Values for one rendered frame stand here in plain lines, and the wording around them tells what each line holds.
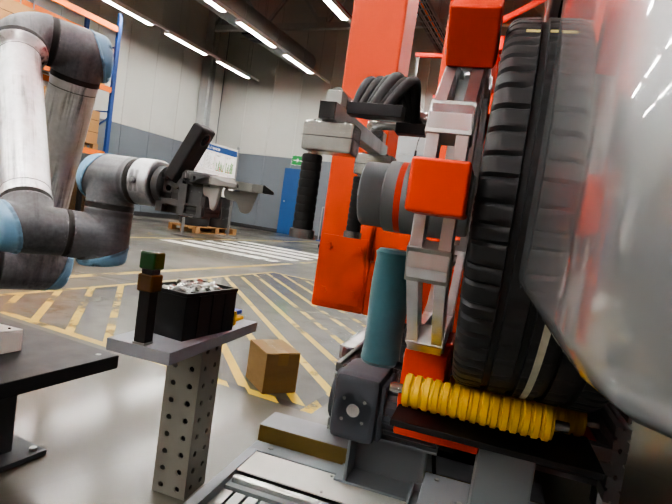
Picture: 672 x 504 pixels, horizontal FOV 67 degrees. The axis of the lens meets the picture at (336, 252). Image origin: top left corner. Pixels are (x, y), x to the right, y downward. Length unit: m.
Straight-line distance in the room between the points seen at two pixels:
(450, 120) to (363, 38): 0.87
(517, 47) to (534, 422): 0.57
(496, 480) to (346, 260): 0.74
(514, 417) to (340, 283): 0.75
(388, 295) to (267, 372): 1.20
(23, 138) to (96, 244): 0.25
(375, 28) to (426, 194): 0.99
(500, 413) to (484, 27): 0.60
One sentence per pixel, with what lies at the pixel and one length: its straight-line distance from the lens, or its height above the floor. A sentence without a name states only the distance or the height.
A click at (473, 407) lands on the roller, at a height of 0.52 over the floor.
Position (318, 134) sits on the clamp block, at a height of 0.93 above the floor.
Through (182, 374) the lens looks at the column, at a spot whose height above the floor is 0.33.
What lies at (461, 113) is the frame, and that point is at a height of 0.96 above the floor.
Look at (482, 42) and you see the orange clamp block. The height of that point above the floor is 1.08.
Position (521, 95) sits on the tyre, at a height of 0.98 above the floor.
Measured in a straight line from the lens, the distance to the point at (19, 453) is 1.75.
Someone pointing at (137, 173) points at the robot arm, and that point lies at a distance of 1.01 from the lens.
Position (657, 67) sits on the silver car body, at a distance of 0.19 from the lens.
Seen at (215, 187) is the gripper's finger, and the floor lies 0.81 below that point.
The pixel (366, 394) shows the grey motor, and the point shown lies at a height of 0.36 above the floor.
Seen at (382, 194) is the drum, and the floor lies 0.85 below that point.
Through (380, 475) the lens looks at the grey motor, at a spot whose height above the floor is 0.09.
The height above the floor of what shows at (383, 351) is 0.52.
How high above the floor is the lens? 0.80
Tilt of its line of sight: 4 degrees down
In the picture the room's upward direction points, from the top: 8 degrees clockwise
